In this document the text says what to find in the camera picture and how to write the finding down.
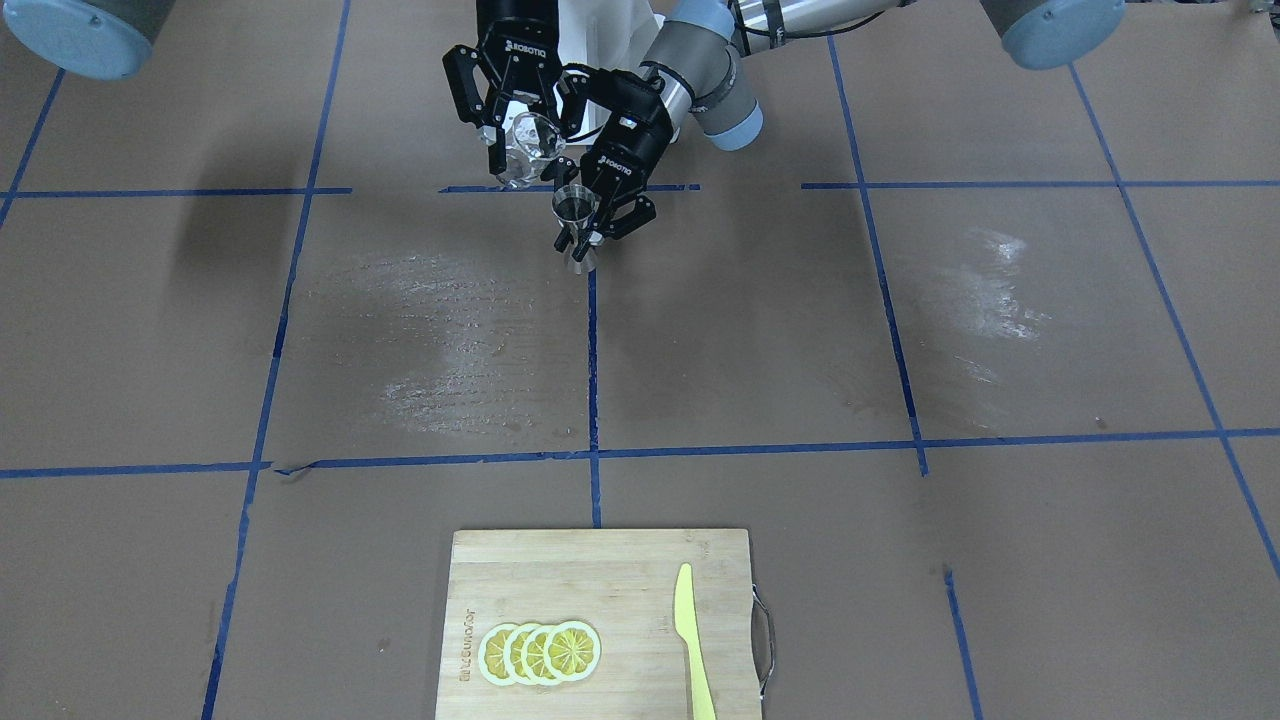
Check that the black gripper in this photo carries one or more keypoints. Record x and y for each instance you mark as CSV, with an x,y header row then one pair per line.
x,y
622,160
512,40

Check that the lemon slice two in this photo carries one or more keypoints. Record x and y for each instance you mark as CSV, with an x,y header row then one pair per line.
x,y
534,657

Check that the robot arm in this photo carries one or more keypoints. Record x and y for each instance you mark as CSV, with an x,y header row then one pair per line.
x,y
112,40
692,69

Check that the lemon slice three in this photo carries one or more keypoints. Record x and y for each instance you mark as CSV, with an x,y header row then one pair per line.
x,y
514,654

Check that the clear glass measuring cup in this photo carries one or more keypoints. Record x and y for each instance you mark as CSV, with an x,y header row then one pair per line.
x,y
531,143

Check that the wooden cutting board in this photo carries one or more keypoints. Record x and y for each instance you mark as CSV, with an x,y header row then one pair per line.
x,y
621,582

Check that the lemon slice one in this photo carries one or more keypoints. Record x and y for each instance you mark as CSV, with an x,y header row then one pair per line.
x,y
572,651

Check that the lemon slice four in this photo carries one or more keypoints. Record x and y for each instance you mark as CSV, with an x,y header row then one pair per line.
x,y
493,662

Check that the yellow plastic knife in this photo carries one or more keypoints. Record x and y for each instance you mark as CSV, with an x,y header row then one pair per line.
x,y
687,629

